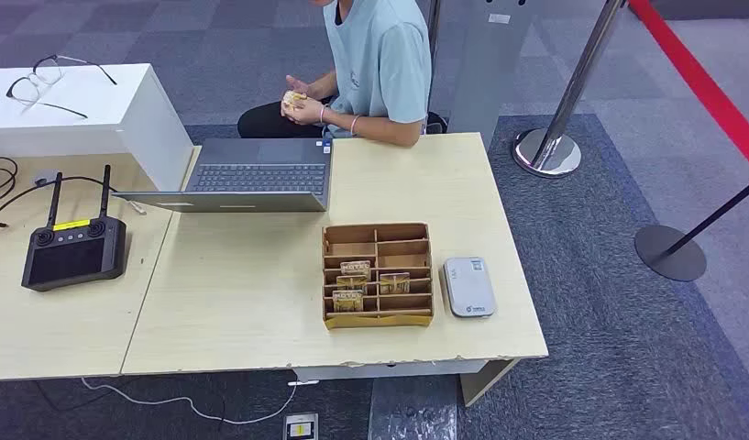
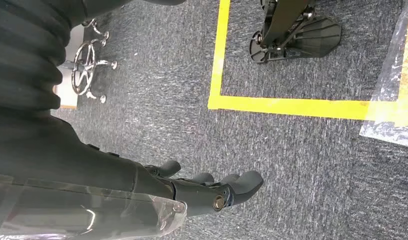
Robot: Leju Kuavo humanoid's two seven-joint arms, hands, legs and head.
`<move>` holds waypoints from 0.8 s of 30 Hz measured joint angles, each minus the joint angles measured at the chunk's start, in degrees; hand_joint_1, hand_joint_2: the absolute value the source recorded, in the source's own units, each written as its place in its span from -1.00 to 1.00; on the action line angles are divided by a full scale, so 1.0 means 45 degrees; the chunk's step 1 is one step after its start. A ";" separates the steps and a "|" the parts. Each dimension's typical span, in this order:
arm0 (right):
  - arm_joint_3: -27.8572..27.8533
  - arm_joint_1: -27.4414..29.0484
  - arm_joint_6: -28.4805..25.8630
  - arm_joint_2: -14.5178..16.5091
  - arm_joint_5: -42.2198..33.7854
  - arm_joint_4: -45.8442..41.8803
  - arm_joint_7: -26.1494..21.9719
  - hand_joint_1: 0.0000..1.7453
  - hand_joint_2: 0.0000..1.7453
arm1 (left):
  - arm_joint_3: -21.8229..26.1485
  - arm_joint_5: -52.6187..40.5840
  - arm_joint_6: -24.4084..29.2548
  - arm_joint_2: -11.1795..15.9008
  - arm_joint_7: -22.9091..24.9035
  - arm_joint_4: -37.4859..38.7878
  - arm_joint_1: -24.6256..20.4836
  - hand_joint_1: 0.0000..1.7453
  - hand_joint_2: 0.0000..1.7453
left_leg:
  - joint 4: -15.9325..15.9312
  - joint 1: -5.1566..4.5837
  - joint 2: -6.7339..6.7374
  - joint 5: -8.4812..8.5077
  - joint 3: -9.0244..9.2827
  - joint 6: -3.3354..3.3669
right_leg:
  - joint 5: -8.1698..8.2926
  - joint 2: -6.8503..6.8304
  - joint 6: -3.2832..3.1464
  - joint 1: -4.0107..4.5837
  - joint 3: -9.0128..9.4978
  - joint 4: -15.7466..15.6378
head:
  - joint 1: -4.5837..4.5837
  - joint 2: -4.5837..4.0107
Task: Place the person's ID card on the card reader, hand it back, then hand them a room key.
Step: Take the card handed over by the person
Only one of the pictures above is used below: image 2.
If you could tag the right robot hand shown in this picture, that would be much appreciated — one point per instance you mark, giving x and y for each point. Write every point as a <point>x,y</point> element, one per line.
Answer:
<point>58,155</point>

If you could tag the white board panel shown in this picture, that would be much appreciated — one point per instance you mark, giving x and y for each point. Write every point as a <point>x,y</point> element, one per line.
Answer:
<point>68,92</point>

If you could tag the chrome chair base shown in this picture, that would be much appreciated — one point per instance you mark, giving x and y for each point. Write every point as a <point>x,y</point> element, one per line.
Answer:
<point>104,62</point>

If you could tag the right wrist clear guard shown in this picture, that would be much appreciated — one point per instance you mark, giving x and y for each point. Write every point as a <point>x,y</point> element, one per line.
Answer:
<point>150,215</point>

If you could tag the yellow floor tape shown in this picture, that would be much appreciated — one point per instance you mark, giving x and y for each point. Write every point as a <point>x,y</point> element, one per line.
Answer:
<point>289,107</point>

